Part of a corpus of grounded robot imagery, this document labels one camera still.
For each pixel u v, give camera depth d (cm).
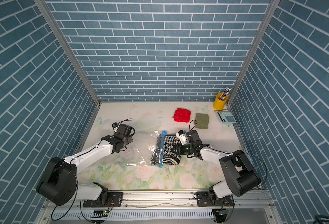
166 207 72
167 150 86
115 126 79
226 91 108
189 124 106
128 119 73
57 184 42
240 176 44
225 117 110
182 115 108
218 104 112
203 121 105
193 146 71
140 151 87
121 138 69
